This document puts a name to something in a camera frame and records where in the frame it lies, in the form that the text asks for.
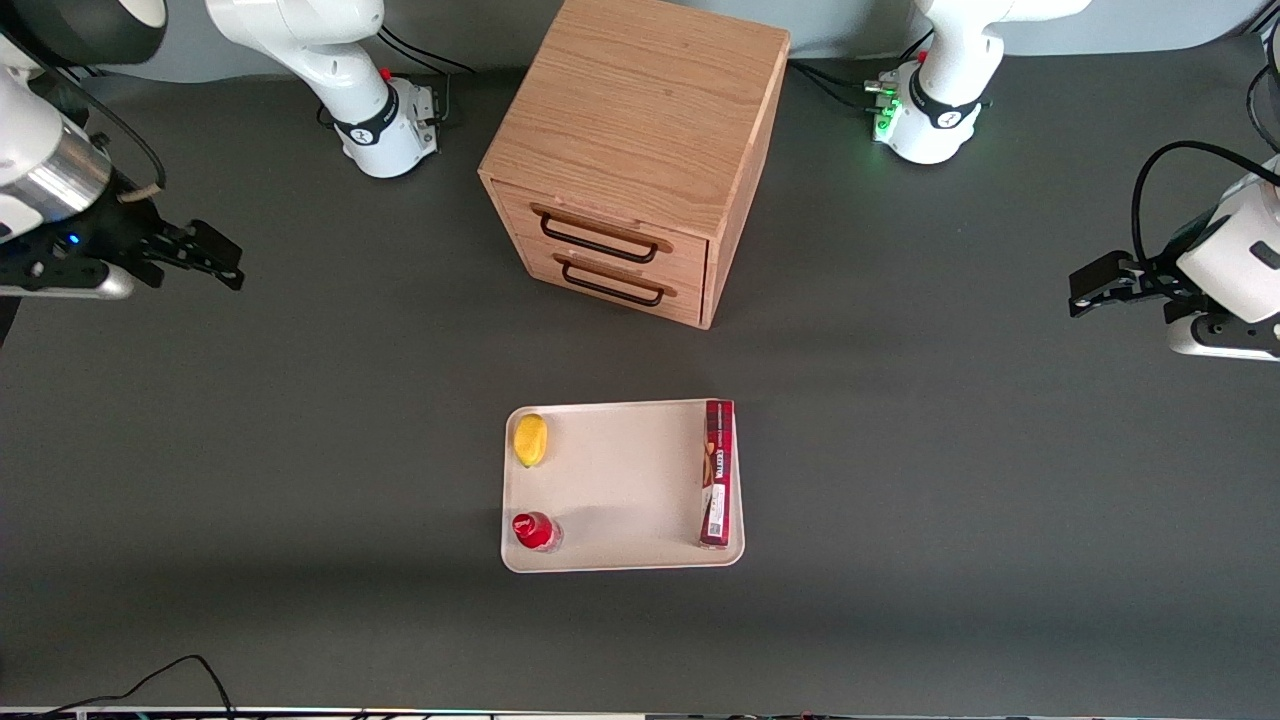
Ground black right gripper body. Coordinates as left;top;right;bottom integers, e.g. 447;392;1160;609
0;172;169;296

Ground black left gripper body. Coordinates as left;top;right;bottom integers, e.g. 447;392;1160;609
1125;235;1206;323

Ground red coke bottle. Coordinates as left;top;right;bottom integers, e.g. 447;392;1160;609
512;510;563;554

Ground beige plastic tray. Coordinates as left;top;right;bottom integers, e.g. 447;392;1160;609
500;399;746;574

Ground wooden drawer front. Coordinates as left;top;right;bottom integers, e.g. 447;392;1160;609
490;180;711;286
515;240;707;329

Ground yellow lemon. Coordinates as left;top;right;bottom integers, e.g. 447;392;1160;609
513;413;549;469

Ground red cookie box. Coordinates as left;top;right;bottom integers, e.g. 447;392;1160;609
699;399;736;550

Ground wooden drawer cabinet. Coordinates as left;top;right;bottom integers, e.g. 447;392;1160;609
478;0;791;331

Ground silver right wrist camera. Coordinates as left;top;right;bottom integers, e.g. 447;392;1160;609
0;265;137;302

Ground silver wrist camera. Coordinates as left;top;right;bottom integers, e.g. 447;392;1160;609
0;265;137;302
1166;312;1280;362

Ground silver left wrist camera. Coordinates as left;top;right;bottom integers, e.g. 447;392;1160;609
1166;312;1280;362

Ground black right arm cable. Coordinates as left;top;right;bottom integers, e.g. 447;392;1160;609
0;30;168;204

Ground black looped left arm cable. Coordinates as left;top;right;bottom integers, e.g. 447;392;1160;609
1131;140;1280;263

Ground black cable at picture edge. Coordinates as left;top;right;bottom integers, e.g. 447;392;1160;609
1245;25;1280;151

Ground black right arm base cables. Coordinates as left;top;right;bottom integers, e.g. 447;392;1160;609
378;22;479;126

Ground black arm base cables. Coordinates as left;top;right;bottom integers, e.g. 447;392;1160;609
378;22;479;126
788;30;936;113

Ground black left arm base cables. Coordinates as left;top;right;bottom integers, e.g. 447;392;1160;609
788;30;936;113

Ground black drawer handle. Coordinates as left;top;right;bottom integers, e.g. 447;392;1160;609
553;253;678;308
530;203;674;265

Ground black cable on table edge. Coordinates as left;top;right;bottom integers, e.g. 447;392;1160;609
40;655;237;720

